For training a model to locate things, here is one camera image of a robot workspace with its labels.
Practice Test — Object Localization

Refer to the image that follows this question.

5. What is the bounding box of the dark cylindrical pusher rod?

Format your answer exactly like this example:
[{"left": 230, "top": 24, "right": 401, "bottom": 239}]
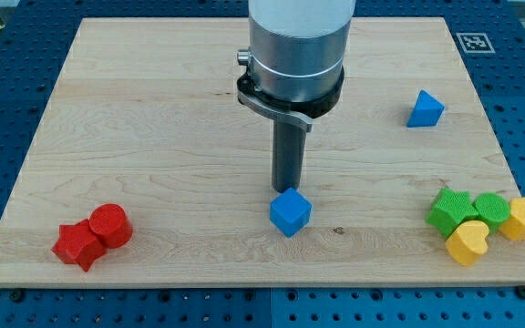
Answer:
[{"left": 272, "top": 121, "right": 307, "bottom": 193}]

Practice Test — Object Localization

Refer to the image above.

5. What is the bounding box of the green cylinder block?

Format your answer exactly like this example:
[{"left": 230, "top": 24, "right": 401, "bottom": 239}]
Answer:
[{"left": 473, "top": 192, "right": 510, "bottom": 234}]

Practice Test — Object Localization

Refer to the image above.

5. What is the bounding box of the wooden board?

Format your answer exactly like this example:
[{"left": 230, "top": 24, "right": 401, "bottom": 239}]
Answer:
[{"left": 0, "top": 17, "right": 525, "bottom": 289}]

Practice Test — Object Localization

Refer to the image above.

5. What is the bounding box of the white fiducial marker tag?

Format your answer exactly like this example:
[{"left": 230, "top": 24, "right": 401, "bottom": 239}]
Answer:
[{"left": 457, "top": 32, "right": 495, "bottom": 55}]

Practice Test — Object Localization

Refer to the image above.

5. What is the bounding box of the red cylinder block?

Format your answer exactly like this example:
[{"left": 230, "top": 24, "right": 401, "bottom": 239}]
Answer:
[{"left": 89, "top": 203, "right": 133, "bottom": 249}]

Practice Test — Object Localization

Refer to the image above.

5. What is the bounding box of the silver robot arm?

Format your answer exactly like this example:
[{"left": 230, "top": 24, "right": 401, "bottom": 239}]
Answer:
[{"left": 248, "top": 0, "right": 355, "bottom": 102}]

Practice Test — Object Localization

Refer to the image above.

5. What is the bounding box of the red star block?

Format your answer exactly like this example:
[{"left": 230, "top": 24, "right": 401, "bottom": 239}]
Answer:
[{"left": 51, "top": 219, "right": 107, "bottom": 272}]

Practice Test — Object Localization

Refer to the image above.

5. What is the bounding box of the blue triangle block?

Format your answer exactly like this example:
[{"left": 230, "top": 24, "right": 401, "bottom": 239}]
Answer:
[{"left": 407, "top": 90, "right": 445, "bottom": 128}]

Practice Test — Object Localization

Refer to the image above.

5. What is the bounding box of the yellow hexagon block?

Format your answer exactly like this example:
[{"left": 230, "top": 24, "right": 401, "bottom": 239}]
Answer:
[{"left": 499, "top": 197, "right": 525, "bottom": 241}]

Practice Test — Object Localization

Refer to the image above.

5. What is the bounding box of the yellow heart block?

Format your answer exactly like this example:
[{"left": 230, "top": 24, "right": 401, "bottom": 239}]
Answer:
[{"left": 445, "top": 220, "right": 489, "bottom": 266}]

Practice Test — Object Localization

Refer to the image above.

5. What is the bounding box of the green star block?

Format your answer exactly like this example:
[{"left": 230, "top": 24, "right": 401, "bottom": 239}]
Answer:
[{"left": 426, "top": 188, "right": 479, "bottom": 239}]

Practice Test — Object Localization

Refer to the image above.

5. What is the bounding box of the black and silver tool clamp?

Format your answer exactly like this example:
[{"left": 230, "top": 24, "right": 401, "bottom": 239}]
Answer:
[{"left": 236, "top": 49, "right": 345, "bottom": 132}]

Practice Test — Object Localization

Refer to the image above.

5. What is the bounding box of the blue cube block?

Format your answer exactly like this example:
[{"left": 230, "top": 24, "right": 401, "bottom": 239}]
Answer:
[{"left": 270, "top": 188, "right": 313, "bottom": 238}]

